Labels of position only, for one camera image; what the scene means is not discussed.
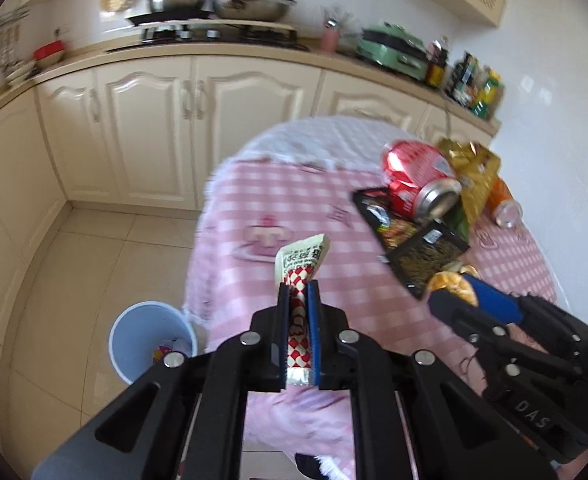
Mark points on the steel wok with lid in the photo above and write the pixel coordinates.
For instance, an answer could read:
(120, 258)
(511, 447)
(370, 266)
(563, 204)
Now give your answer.
(270, 11)

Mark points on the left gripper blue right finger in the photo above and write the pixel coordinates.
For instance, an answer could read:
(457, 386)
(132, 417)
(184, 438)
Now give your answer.
(412, 417)

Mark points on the green yellow oil bottle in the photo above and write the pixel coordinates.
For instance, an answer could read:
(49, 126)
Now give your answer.
(486, 94)

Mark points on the stacked white bowls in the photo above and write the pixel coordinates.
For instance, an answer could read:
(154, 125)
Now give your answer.
(21, 73)

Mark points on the dark soy sauce bottle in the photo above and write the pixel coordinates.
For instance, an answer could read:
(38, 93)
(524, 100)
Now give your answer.
(437, 56)

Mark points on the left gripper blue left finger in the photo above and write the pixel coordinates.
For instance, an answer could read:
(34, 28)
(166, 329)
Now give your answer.
(184, 417)

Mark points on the red cola can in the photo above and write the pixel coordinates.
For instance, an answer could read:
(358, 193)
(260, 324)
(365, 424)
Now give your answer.
(421, 183)

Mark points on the orange peel piece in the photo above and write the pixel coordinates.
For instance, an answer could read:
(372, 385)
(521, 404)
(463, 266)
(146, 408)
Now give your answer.
(456, 284)

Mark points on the light blue trash bin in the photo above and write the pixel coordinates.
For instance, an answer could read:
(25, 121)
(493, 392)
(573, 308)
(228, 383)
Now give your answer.
(143, 334)

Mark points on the gold foil snack bag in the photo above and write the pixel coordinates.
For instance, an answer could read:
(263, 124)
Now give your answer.
(476, 168)

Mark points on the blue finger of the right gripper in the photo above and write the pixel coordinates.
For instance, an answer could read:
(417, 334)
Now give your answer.
(551, 327)
(492, 340)

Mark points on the pink checkered tablecloth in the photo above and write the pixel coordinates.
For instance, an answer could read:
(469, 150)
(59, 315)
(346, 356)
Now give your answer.
(293, 181)

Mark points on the green electric cooker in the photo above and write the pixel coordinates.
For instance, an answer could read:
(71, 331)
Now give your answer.
(391, 47)

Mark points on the hanging utensil rack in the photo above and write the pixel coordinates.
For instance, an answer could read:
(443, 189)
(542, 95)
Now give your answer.
(3, 25)

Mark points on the red container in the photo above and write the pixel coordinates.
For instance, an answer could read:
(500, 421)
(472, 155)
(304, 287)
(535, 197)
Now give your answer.
(49, 54)

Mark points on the black gas stove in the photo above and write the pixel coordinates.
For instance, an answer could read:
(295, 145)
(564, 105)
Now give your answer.
(200, 27)

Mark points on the black noodle snack packet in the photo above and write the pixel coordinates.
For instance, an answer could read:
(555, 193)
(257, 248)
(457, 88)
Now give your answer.
(414, 252)

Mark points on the orange soda can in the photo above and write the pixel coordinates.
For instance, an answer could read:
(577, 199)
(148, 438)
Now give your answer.
(504, 209)

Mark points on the lower cream cabinets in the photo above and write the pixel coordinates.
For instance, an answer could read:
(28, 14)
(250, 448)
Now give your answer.
(145, 130)

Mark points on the pink utensil cup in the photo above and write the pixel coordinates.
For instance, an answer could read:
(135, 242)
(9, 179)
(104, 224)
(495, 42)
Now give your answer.
(330, 37)

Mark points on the red white checkered wrapper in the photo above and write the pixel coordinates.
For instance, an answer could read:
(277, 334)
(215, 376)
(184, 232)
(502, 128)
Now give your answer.
(295, 266)

